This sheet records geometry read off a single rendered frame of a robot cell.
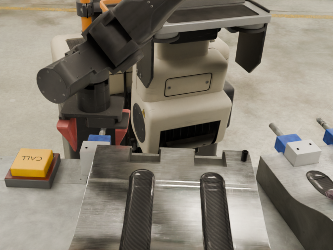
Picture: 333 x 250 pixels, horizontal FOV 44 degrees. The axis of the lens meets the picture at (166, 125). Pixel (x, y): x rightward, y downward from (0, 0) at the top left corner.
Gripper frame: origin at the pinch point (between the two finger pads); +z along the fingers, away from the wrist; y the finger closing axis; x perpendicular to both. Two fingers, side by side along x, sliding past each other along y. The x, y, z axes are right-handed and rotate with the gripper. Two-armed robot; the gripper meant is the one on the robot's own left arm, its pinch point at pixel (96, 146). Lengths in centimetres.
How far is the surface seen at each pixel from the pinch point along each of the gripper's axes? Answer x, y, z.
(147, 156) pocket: -5.8, 9.9, -2.8
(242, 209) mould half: -18.8, 24.1, -4.0
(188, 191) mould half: -15.7, 16.4, -4.1
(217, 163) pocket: -5.9, 22.0, -2.0
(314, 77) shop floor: 206, 120, 84
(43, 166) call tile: -5.3, -8.5, 1.0
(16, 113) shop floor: 142, -74, 85
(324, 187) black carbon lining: -9.3, 39.8, -0.5
